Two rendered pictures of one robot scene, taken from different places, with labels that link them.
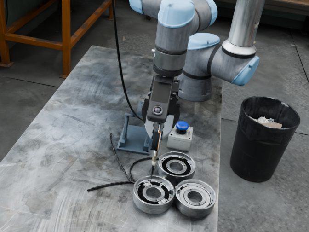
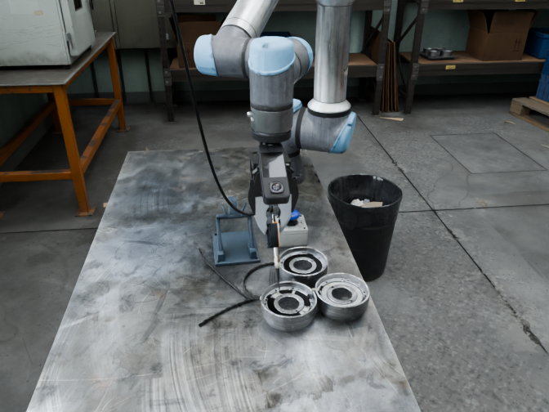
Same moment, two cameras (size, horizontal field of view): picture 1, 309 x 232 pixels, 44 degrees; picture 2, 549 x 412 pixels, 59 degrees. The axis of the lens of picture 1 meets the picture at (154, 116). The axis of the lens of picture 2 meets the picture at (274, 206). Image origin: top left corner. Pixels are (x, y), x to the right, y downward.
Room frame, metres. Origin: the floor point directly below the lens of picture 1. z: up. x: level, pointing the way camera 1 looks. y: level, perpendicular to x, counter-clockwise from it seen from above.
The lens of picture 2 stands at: (0.00, 0.14, 1.43)
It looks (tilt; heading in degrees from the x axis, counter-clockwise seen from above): 29 degrees down; 349
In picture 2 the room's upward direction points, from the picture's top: straight up
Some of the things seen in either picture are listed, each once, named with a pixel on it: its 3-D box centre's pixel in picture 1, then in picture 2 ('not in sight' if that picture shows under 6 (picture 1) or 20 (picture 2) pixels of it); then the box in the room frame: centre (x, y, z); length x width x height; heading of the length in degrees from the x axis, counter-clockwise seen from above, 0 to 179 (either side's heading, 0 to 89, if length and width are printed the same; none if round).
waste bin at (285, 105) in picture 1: (260, 140); (360, 229); (1.85, -0.65, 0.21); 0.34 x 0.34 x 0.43
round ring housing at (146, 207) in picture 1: (153, 195); (288, 306); (0.69, -0.03, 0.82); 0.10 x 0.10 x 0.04
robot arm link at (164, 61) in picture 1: (168, 56); (270, 118); (0.81, -0.01, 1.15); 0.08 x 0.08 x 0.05
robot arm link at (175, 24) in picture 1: (175, 24); (272, 73); (0.81, -0.02, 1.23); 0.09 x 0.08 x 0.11; 150
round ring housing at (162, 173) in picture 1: (175, 168); (302, 268); (0.80, -0.08, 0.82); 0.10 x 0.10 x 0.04
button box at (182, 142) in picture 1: (180, 135); (290, 229); (0.96, -0.09, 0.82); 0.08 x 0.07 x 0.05; 175
